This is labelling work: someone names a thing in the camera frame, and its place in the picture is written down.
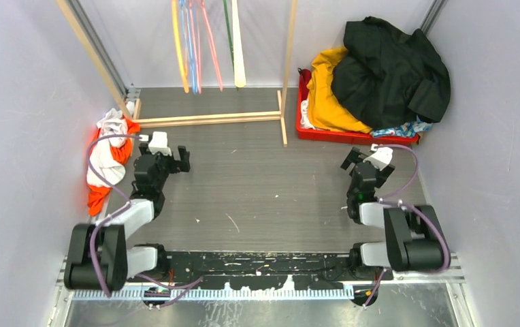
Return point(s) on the wooden clothes rack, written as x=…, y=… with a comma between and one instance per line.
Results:
x=68, y=8

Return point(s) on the yellow garment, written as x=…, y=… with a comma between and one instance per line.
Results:
x=324, y=110

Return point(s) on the green hanger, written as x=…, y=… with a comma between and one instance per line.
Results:
x=228, y=30

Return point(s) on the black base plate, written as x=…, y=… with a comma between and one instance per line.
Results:
x=266, y=270

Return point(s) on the white and orange clothes pile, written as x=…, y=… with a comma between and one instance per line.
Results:
x=108, y=158

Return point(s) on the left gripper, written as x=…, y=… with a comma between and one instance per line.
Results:
x=184, y=156

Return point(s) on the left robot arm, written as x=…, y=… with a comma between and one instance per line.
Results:
x=99, y=257

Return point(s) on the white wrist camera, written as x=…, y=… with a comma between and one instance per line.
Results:
x=158, y=143
x=380, y=157

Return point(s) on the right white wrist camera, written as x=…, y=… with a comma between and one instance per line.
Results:
x=380, y=157

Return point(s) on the aluminium frame post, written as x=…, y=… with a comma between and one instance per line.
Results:
x=97, y=45

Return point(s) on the cream wooden hanger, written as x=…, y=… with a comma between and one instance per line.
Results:
x=238, y=59

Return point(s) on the orange hanger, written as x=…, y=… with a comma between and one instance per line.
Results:
x=178, y=46

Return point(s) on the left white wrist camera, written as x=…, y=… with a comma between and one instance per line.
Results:
x=158, y=143

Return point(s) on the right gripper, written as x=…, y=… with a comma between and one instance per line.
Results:
x=352, y=157

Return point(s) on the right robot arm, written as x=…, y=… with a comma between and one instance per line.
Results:
x=414, y=241

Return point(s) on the blue hanger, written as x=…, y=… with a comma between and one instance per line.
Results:
x=189, y=40

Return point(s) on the blue patterned garment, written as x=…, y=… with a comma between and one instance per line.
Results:
x=407, y=130

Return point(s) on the red plastic bin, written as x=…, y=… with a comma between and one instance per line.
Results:
x=354, y=138

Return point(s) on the pink hanger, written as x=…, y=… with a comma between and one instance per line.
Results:
x=198, y=10

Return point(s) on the black pleated skirt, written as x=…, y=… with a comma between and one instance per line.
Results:
x=388, y=78

